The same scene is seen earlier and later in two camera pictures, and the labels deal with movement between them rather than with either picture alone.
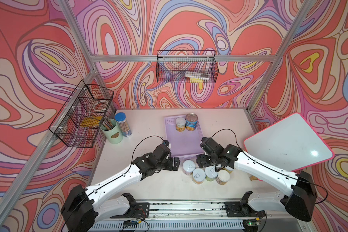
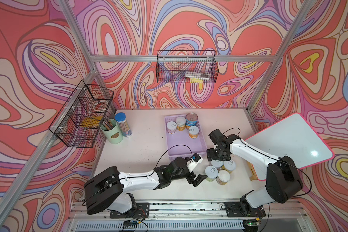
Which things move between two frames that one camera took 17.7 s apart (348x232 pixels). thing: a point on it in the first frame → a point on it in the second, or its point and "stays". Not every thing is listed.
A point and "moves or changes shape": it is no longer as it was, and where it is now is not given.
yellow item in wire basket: [93, 121] stays
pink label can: [188, 166] moves or changes shape
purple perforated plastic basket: [185, 144] stays
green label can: [210, 174] stays
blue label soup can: [191, 120] stays
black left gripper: [170, 165] → [198, 179]
